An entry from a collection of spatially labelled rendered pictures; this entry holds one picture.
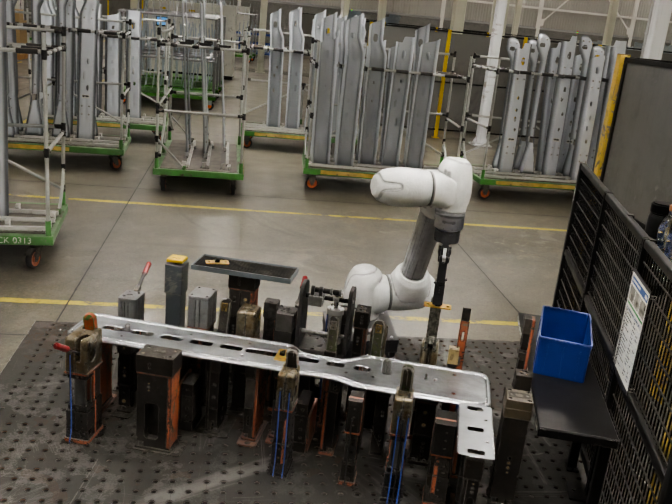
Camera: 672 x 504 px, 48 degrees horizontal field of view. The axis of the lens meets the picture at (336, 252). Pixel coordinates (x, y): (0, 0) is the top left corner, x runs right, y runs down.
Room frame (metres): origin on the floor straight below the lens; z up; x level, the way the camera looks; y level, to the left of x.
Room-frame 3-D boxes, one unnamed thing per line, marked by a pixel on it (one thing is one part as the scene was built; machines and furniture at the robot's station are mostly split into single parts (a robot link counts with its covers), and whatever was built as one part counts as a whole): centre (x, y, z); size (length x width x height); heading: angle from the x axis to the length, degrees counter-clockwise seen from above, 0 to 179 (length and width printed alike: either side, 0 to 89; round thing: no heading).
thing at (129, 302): (2.47, 0.70, 0.88); 0.11 x 0.10 x 0.36; 172
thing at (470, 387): (2.22, 0.16, 1.00); 1.38 x 0.22 x 0.02; 82
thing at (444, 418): (1.97, -0.37, 0.84); 0.11 x 0.10 x 0.28; 172
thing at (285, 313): (2.43, 0.14, 0.89); 0.13 x 0.11 x 0.38; 172
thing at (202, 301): (2.44, 0.44, 0.90); 0.13 x 0.10 x 0.41; 172
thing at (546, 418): (2.30, -0.78, 1.02); 0.90 x 0.22 x 0.03; 172
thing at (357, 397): (2.02, -0.11, 0.84); 0.11 x 0.08 x 0.29; 172
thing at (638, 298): (1.99, -0.86, 1.30); 0.23 x 0.02 x 0.31; 172
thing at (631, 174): (4.46, -1.80, 1.00); 1.34 x 0.14 x 2.00; 8
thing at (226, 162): (9.10, 1.75, 0.88); 1.91 x 1.00 x 1.76; 9
